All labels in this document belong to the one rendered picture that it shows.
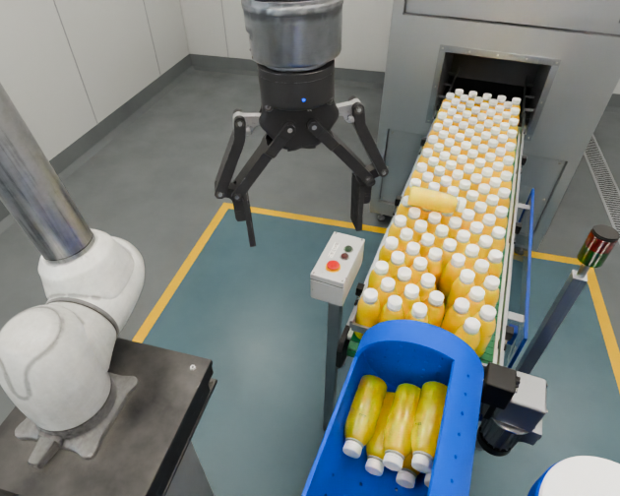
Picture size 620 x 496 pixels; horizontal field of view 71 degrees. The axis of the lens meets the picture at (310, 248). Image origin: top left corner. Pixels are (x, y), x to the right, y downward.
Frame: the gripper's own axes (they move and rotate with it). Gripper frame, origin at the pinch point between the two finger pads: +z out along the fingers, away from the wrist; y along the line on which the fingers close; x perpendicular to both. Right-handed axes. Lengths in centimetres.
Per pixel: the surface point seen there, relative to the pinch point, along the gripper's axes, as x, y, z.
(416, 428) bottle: 5, -20, 51
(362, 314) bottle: -33, -20, 60
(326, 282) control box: -41, -11, 53
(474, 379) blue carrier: 0, -33, 46
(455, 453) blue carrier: 14, -22, 44
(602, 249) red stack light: -26, -80, 41
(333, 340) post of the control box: -49, -15, 90
